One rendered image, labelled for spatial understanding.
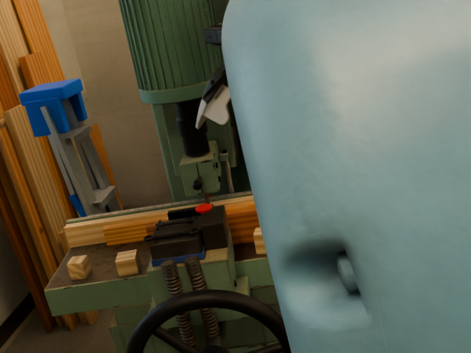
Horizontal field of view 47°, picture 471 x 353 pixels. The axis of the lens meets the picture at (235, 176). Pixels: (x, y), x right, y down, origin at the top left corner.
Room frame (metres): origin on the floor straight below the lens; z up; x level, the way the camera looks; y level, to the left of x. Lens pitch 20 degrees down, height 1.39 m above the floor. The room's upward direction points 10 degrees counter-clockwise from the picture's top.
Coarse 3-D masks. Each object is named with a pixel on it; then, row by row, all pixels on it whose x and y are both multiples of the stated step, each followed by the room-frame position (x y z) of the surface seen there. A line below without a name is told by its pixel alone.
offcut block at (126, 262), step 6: (120, 252) 0.97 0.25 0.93; (126, 252) 0.96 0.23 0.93; (132, 252) 0.96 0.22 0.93; (120, 258) 0.94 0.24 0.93; (126, 258) 0.93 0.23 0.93; (132, 258) 0.93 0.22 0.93; (138, 258) 0.96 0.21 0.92; (120, 264) 0.93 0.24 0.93; (126, 264) 0.93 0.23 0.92; (132, 264) 0.93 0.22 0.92; (138, 264) 0.95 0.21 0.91; (120, 270) 0.93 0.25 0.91; (126, 270) 0.93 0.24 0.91; (132, 270) 0.93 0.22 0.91; (138, 270) 0.93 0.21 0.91; (120, 276) 0.93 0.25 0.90
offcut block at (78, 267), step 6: (72, 258) 0.97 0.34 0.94; (78, 258) 0.97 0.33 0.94; (84, 258) 0.96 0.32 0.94; (72, 264) 0.95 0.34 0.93; (78, 264) 0.95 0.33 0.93; (84, 264) 0.96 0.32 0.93; (72, 270) 0.95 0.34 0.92; (78, 270) 0.95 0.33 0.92; (84, 270) 0.95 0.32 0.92; (90, 270) 0.97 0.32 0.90; (72, 276) 0.95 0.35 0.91; (78, 276) 0.95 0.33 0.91; (84, 276) 0.95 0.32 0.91
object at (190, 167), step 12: (216, 144) 1.13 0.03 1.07; (192, 156) 1.07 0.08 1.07; (204, 156) 1.05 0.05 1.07; (216, 156) 1.08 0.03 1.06; (180, 168) 1.03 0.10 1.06; (192, 168) 1.03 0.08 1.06; (204, 168) 1.02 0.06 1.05; (216, 168) 1.04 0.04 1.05; (192, 180) 1.03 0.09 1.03; (204, 180) 1.02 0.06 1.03; (216, 180) 1.02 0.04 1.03; (192, 192) 1.03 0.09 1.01; (204, 192) 1.02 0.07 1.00
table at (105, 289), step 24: (96, 264) 1.00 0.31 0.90; (144, 264) 0.96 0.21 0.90; (240, 264) 0.91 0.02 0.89; (264, 264) 0.90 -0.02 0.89; (48, 288) 0.94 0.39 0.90; (72, 288) 0.93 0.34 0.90; (96, 288) 0.92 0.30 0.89; (120, 288) 0.92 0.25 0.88; (144, 288) 0.92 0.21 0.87; (240, 288) 0.86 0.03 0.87; (72, 312) 0.93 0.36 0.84; (192, 312) 0.82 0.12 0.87; (216, 312) 0.81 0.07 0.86; (240, 312) 0.81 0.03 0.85
